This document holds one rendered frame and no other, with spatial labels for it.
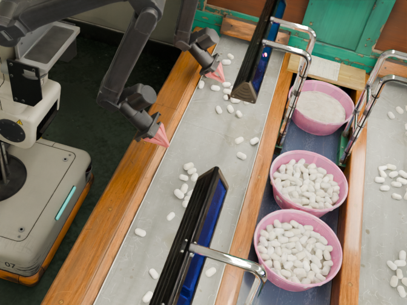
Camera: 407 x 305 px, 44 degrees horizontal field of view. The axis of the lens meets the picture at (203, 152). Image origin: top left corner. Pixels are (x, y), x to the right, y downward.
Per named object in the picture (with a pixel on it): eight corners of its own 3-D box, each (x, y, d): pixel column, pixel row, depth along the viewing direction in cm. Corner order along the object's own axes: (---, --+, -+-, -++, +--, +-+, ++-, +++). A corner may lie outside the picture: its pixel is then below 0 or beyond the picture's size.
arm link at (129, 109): (118, 97, 151) (110, 108, 148) (132, 88, 147) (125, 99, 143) (134, 112, 154) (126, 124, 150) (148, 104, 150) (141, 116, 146)
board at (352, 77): (286, 71, 210) (287, 68, 209) (291, 52, 220) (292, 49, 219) (363, 92, 207) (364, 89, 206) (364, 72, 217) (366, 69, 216)
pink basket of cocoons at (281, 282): (239, 285, 146) (246, 268, 139) (256, 216, 165) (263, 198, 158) (328, 313, 144) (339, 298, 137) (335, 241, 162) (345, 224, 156)
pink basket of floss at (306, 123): (307, 147, 192) (314, 130, 185) (271, 104, 207) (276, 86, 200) (359, 132, 202) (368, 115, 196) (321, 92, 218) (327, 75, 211)
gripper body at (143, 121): (163, 115, 155) (146, 98, 152) (152, 136, 148) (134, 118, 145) (149, 122, 159) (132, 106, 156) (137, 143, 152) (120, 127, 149)
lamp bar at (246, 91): (229, 97, 148) (233, 78, 143) (265, 2, 191) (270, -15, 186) (255, 104, 147) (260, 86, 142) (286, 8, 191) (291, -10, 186)
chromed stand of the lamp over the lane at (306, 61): (231, 141, 188) (256, 41, 156) (241, 109, 202) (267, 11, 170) (279, 155, 186) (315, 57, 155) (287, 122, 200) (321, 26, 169)
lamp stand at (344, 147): (334, 172, 184) (381, 75, 153) (338, 137, 198) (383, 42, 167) (384, 187, 183) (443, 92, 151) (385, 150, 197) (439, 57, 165)
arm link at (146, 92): (103, 80, 148) (97, 103, 143) (127, 64, 141) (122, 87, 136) (134, 101, 154) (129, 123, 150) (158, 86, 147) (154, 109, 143)
